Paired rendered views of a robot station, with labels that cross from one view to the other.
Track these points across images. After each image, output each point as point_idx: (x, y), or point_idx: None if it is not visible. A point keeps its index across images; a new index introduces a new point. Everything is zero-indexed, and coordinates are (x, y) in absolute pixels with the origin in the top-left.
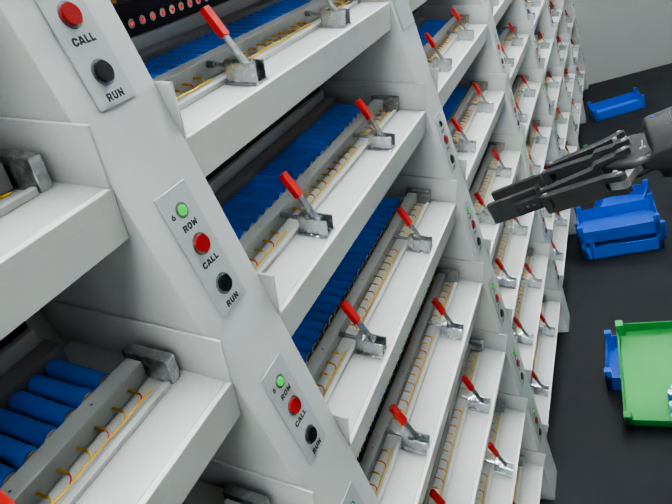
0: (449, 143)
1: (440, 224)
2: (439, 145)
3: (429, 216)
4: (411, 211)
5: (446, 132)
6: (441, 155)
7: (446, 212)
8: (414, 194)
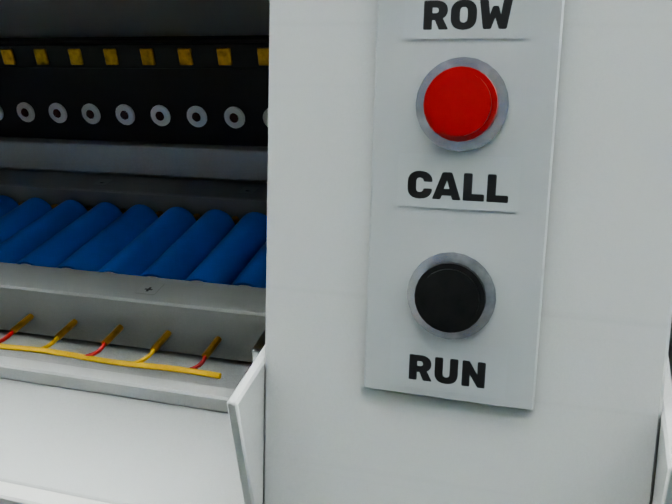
0: (534, 179)
1: (10, 466)
2: (305, 85)
3: (122, 421)
4: (182, 350)
5: (586, 81)
6: (276, 161)
7: (138, 494)
8: (260, 309)
